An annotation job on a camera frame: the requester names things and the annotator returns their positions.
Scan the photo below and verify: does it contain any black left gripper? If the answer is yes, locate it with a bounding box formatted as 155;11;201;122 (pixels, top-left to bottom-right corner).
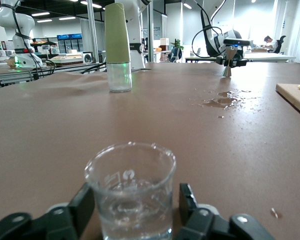
215;46;249;69

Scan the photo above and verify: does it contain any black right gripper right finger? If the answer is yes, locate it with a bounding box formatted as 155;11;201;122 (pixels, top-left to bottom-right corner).
178;183;276;240

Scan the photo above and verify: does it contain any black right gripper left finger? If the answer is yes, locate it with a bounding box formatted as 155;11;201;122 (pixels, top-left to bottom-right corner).
0;182;96;240

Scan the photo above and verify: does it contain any steel double jigger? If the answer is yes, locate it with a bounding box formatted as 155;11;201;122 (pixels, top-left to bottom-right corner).
221;46;239;77

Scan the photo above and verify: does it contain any clear glass measuring cup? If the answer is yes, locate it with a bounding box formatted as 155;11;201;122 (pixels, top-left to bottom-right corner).
84;142;177;240

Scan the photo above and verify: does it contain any white office table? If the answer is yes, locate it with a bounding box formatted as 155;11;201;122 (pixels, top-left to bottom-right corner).
184;51;297;64

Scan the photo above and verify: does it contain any wet liquid spill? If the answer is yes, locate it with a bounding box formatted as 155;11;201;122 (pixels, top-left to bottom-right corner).
189;88;253;119

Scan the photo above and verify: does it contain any seated person in white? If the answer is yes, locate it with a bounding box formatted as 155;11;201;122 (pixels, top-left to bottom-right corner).
263;35;279;53

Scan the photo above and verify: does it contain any black office chair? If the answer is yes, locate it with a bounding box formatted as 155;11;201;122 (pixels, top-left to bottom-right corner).
274;35;288;55

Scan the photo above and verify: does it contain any blue backpack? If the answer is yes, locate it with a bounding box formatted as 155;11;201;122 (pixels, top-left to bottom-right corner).
168;47;183;63

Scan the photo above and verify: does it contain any green potted plant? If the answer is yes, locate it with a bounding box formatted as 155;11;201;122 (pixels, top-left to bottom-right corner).
169;38;185;51

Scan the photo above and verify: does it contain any wooden cutting board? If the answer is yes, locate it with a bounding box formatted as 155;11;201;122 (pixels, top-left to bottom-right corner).
275;83;300;123

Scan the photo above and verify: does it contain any green sleeved glass bottle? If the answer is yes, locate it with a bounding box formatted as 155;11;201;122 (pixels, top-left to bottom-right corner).
104;2;133;94

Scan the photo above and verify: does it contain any blue-top display fridge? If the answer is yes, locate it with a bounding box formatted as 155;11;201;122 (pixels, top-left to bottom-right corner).
56;34;72;55
70;33;85;54

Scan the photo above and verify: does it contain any tray of food props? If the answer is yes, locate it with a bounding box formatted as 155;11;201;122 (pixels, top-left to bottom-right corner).
49;53;85;67

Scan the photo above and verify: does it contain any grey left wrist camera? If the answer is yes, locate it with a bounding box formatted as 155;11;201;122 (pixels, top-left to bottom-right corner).
223;38;251;47

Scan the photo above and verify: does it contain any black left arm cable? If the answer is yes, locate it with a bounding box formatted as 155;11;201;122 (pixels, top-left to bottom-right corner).
191;0;228;57

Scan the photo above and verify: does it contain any metal frame pole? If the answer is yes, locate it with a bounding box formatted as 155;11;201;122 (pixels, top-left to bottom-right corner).
86;0;100;66
148;0;155;63

